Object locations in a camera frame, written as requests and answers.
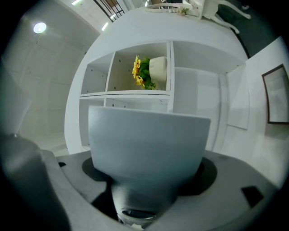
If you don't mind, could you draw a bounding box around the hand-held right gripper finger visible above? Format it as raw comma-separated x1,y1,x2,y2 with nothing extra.
87,105,211,214

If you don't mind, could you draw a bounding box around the white shelf cabinet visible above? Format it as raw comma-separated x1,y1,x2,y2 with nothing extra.
64,8,251,156

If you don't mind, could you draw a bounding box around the sunflower plant in cream pot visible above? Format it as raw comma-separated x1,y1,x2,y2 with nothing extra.
131,55,168,91

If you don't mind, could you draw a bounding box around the white flat board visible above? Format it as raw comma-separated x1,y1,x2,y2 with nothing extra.
226,64,250,130

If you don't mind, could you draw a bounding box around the black metal grid partition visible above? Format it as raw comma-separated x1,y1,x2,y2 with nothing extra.
93,0,125,23

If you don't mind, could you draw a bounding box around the round ceiling light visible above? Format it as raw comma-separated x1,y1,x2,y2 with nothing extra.
33,22,47,34

